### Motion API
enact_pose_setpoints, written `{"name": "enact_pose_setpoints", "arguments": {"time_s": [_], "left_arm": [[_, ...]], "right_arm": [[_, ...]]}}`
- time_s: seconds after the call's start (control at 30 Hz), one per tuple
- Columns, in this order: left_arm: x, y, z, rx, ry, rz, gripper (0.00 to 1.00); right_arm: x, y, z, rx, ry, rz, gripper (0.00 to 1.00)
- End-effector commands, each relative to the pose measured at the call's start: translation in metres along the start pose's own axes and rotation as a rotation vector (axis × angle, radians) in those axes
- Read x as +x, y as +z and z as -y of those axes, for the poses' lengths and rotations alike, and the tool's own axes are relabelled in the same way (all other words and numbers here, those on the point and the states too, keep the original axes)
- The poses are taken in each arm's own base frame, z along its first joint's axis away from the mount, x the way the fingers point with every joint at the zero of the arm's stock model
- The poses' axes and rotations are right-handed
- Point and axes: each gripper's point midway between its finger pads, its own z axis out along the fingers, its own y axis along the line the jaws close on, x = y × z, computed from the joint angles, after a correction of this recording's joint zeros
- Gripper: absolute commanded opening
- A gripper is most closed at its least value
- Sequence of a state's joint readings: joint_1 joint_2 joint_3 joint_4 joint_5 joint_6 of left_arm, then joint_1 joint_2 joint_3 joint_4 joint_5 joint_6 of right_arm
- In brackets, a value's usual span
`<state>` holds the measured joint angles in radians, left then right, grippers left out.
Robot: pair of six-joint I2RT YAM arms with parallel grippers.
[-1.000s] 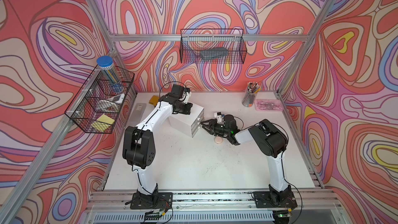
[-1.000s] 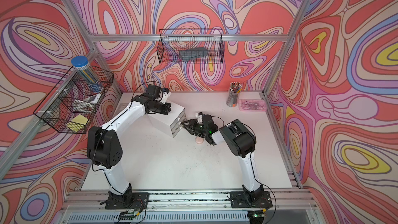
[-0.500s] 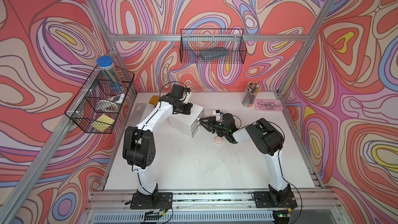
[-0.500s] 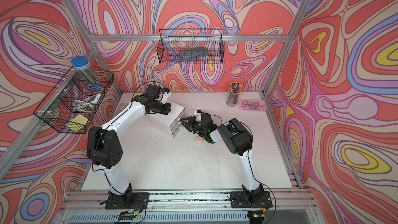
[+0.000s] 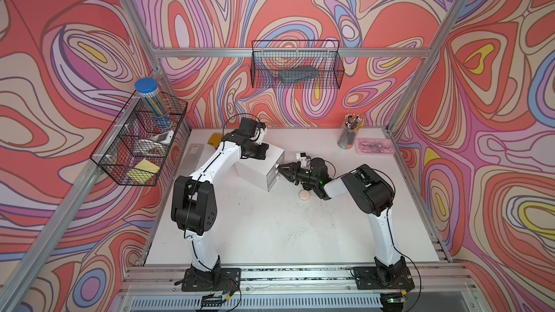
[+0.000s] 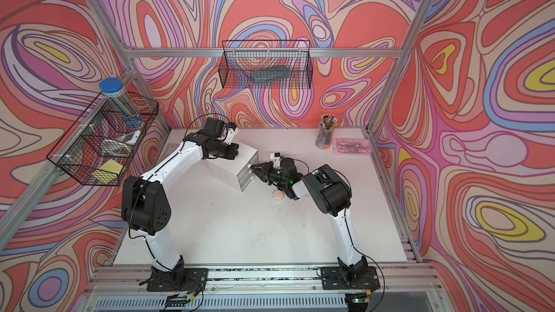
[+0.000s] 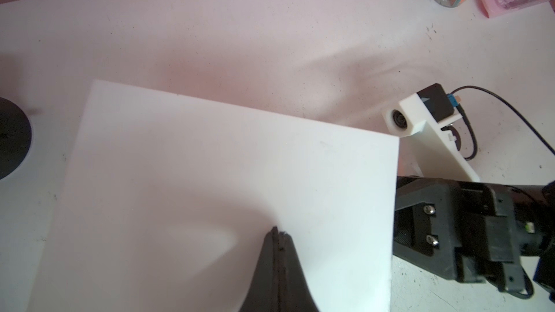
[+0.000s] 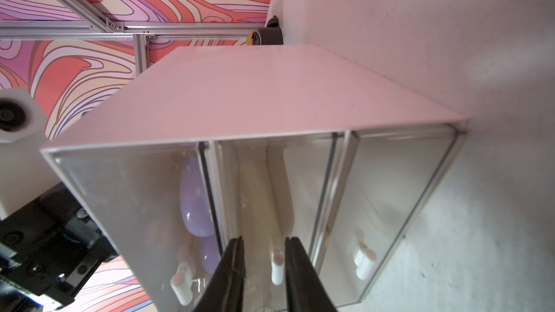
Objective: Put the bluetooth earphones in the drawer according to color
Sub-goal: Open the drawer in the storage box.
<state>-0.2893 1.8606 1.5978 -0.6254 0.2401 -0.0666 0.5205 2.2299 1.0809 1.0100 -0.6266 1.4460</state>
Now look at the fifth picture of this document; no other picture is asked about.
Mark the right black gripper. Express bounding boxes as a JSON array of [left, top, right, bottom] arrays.
[[277, 161, 318, 185]]

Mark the white drawer cabinet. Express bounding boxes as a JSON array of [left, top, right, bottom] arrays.
[[235, 144, 285, 192]]

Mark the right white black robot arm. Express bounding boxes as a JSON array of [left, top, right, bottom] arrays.
[[276, 157, 406, 274]]

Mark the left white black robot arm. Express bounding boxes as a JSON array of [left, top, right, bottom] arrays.
[[171, 129, 269, 272]]

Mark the pink earphone case bottom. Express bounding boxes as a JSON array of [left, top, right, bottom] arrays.
[[299, 190, 311, 202]]

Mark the yellow sponge block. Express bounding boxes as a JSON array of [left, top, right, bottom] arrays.
[[208, 133, 223, 148]]

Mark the pink transparent pencil case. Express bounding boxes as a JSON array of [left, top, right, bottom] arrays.
[[355, 138, 395, 155]]

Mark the clear pen holder cup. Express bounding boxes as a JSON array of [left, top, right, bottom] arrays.
[[337, 114, 364, 150]]

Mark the white item in basket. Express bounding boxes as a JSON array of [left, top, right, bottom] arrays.
[[151, 130, 174, 145]]

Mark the dark grey item in basket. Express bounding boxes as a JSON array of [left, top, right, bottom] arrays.
[[278, 66, 319, 85]]

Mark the yellow sticky notes pad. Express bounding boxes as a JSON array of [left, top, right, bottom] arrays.
[[127, 159, 160, 185]]

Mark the blue lid pencil tube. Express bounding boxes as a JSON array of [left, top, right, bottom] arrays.
[[134, 77, 172, 131]]

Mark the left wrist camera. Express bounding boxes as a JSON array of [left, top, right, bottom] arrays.
[[238, 117, 267, 141]]

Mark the black wire basket back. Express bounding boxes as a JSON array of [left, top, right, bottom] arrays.
[[250, 38, 345, 90]]

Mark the black wire basket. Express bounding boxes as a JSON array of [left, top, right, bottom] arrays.
[[90, 93, 187, 186], [250, 38, 345, 90]]

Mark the black wire basket left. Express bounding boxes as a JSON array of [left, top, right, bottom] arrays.
[[90, 93, 187, 186]]

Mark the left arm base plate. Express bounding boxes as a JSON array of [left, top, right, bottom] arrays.
[[176, 267, 241, 293]]

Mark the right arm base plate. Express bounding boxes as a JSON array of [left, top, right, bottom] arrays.
[[351, 265, 415, 292]]

